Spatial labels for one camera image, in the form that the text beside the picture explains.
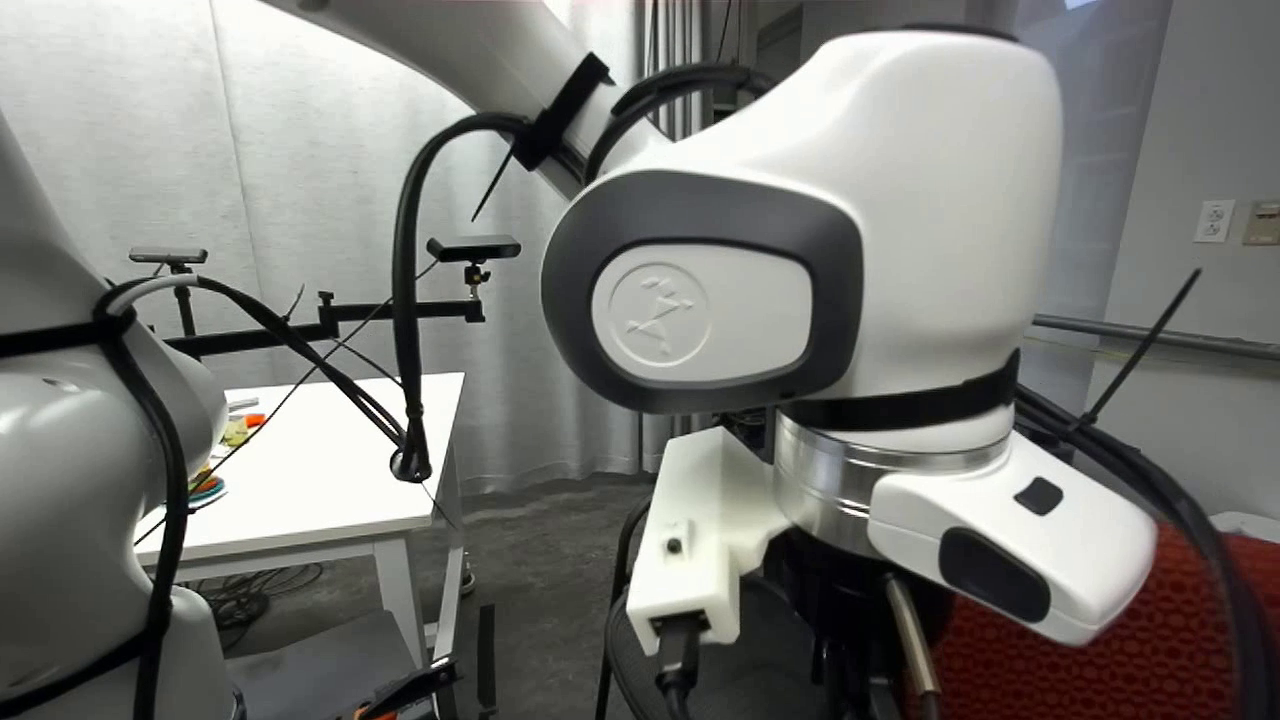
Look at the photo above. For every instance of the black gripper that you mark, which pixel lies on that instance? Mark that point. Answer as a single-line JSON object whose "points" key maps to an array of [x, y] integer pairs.
{"points": [[832, 625]]}

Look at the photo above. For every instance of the orange rotating office chair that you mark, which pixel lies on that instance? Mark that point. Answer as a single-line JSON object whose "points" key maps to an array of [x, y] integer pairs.
{"points": [[1134, 643]]}

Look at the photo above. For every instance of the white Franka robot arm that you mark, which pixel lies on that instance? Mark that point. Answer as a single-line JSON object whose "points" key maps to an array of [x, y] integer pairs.
{"points": [[907, 200]]}

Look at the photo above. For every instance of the grey chair seat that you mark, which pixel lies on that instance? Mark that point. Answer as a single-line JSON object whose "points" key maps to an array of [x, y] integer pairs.
{"points": [[323, 664]]}

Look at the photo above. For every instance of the white square table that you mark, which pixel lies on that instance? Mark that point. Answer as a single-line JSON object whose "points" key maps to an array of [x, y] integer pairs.
{"points": [[345, 467]]}

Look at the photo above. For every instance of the small orange table item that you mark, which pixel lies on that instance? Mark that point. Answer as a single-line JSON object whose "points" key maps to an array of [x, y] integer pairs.
{"points": [[255, 421]]}

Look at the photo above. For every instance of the colourful round plate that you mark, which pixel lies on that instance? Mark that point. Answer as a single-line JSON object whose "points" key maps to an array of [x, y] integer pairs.
{"points": [[211, 490]]}

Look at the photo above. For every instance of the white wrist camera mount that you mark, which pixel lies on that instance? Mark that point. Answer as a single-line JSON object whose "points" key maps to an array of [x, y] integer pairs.
{"points": [[693, 535]]}

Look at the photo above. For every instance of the grey wall rail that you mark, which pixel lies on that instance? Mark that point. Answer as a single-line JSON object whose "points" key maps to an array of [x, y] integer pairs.
{"points": [[1162, 333]]}

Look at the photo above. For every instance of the black camera on jointed arm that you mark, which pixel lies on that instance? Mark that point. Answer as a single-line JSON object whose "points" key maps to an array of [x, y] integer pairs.
{"points": [[472, 250]]}

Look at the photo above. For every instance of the black jointed camera arm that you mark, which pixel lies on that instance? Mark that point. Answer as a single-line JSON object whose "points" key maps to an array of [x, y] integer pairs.
{"points": [[386, 312]]}

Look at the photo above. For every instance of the beige wall plate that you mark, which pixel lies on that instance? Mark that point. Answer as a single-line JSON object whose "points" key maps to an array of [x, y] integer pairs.
{"points": [[1266, 222]]}

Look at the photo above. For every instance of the small black camera on post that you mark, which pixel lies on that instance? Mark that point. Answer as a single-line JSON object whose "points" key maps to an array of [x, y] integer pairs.
{"points": [[167, 259]]}

